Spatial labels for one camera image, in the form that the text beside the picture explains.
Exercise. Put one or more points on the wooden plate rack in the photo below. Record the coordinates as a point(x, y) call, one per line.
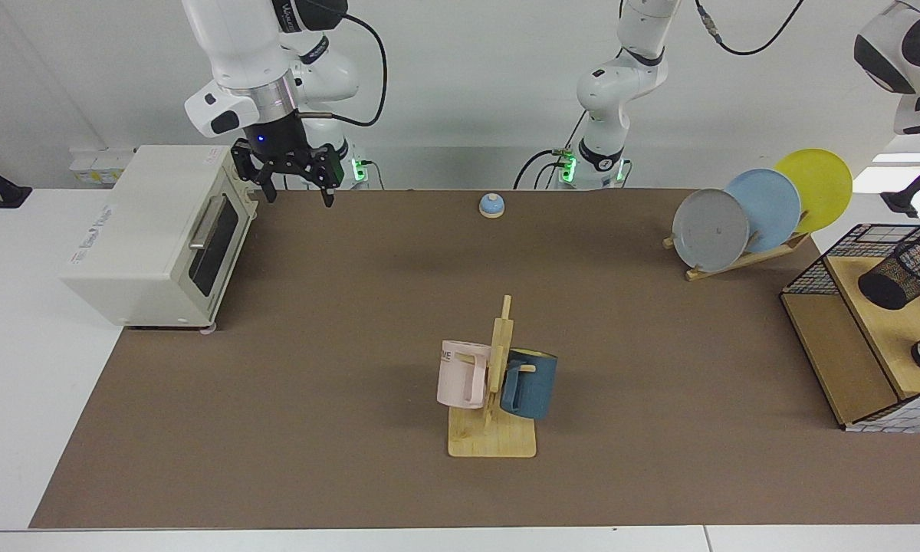
point(736, 262)

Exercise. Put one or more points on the light blue plate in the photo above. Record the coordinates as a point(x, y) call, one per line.
point(770, 207)

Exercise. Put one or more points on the pink cup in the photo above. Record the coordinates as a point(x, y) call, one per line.
point(456, 379)

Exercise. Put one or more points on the wooden cup stand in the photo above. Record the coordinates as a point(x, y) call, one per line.
point(491, 441)

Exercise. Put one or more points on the grey plate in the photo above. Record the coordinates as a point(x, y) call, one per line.
point(709, 230)

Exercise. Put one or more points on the brown table cloth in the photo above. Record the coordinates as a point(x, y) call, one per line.
point(276, 460)

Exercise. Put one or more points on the yellow plate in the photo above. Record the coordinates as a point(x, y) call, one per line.
point(816, 184)

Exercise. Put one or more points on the dark blue cup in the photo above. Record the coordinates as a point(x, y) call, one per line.
point(537, 387)

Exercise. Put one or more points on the small blue round bell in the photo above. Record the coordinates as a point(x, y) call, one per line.
point(491, 204)

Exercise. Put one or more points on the pale toaster oven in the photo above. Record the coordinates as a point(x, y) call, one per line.
point(138, 230)

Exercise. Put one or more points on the black mesh pen holder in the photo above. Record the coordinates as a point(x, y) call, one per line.
point(885, 291)

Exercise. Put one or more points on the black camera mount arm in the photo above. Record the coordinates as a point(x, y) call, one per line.
point(8, 195)
point(901, 201)

